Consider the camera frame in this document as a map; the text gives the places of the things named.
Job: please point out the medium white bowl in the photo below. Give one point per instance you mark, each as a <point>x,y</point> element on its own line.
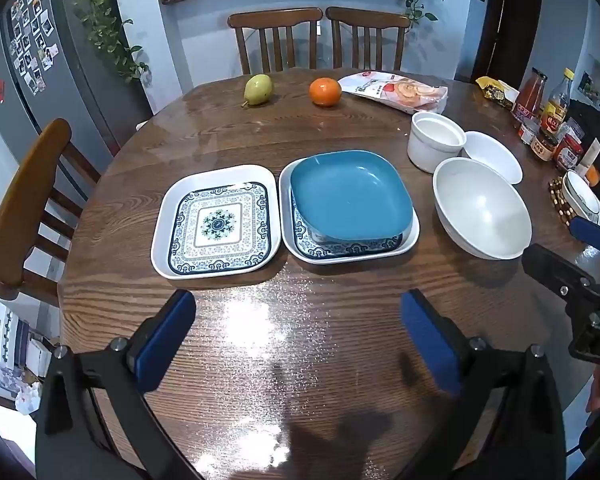
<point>495,155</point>

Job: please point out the plain blue square plate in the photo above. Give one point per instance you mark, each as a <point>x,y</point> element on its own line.
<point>350,195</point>

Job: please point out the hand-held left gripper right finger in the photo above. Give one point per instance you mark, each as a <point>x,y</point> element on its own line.
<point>430,345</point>

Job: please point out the wooden slat-back chair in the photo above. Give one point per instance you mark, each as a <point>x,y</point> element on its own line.
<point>367,19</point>
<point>275,19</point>

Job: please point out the hanging green vine plant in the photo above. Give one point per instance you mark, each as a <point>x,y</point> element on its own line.
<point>105,25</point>

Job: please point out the red-label jar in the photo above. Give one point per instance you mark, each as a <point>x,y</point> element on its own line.
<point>568,152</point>

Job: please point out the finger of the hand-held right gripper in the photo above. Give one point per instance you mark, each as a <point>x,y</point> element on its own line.
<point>555,272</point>
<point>592,235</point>

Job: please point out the white straight-sided bowl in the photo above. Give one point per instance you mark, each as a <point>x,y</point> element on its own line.
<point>430,150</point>

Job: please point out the green pear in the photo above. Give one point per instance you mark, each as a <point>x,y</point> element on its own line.
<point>258,90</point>

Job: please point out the grey refrigerator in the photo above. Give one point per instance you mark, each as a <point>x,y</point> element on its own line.
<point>80,70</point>

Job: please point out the small blue-rimmed bowl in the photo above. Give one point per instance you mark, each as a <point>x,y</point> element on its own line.
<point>582,197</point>

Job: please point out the orange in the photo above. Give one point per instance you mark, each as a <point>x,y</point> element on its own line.
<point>325,92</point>

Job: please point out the large white bowl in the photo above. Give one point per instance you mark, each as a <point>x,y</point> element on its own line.
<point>480,210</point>

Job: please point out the clear snack packet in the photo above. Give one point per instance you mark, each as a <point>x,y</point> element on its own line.
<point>405,92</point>

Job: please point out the chili sauce jar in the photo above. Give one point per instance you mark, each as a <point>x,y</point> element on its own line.
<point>544,146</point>

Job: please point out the orange-capped bottle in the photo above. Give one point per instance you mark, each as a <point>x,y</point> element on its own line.
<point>590,165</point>

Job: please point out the small white-label jar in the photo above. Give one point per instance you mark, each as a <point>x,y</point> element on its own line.
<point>528,132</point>

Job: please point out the yellow snack packet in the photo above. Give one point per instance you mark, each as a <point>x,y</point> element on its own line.
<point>495,89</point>

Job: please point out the cluster of fridge photos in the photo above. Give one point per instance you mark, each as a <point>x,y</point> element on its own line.
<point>32,25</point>

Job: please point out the yellow-capped sauce bottle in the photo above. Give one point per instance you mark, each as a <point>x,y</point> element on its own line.
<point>555,110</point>

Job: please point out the dark brown door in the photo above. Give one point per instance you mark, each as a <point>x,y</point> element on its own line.
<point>505,25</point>

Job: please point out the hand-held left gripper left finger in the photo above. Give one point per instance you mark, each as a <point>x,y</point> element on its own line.
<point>165,340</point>

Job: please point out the wooden chair with curved back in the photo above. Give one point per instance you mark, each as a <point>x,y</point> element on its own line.
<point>27,185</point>

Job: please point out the blue patterned square plate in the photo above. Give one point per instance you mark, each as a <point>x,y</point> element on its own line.
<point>330,252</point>
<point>220,220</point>

